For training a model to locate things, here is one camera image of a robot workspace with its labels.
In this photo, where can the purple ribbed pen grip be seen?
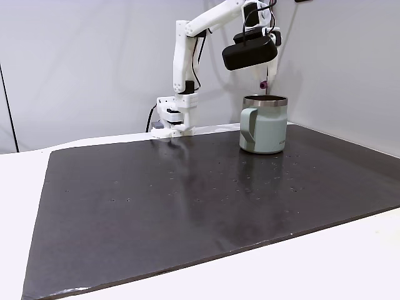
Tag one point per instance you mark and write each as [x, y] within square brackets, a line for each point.
[264, 84]

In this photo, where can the sage green steel-rimmed mug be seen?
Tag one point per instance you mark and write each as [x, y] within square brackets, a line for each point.
[265, 128]

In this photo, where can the grey connector block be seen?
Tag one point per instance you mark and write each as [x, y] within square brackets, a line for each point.
[157, 125]

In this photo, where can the black table mat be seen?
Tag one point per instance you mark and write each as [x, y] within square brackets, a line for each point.
[200, 212]

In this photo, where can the thin black pole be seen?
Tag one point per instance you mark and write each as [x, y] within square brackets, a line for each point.
[7, 109]

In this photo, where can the black oval camera box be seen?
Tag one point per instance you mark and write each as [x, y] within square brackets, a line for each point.
[250, 53]

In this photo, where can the black wall-mounted object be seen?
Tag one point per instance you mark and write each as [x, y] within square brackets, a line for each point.
[303, 1]

